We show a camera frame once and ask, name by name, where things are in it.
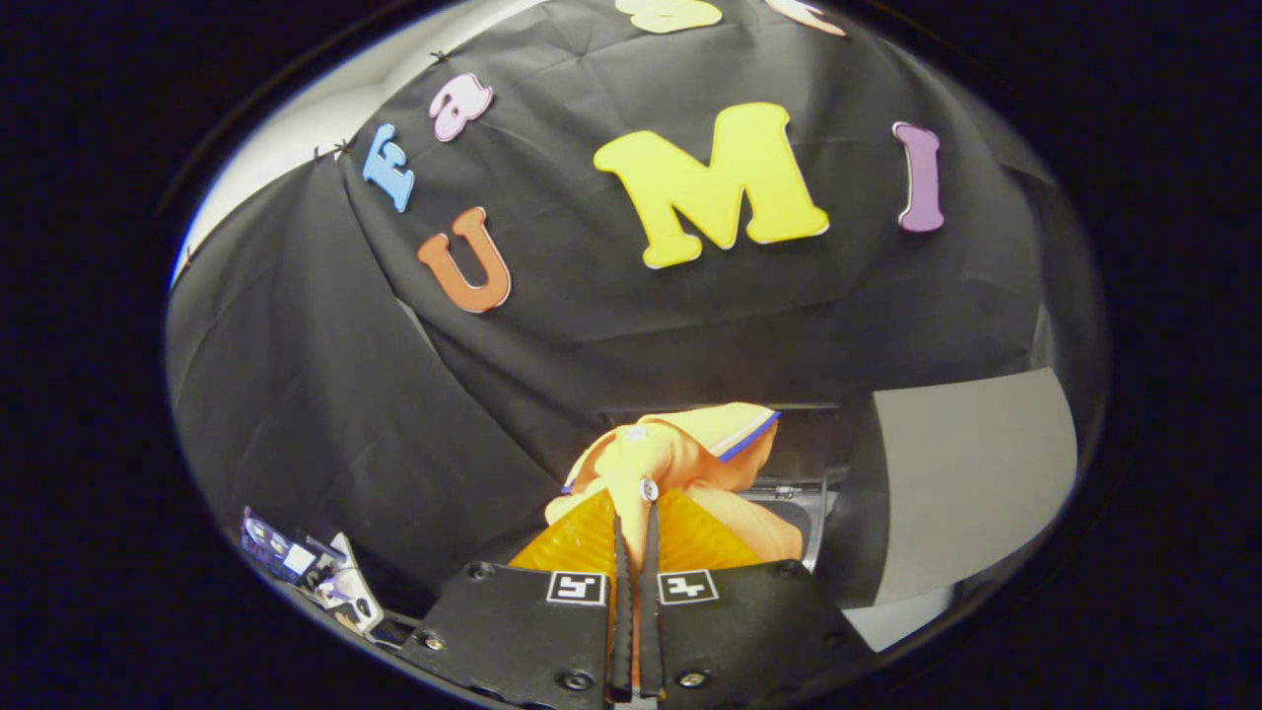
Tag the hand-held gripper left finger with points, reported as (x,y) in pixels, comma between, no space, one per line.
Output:
(523,621)

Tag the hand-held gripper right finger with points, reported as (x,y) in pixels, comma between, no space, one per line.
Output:
(749,621)

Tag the orange garment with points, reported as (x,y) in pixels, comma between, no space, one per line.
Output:
(680,449)

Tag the white and purple device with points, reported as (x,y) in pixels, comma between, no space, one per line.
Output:
(330,577)

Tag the beige cabinet with dark top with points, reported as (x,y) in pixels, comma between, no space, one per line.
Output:
(971,473)

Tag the black backdrop cloth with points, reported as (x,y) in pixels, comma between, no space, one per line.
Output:
(592,325)

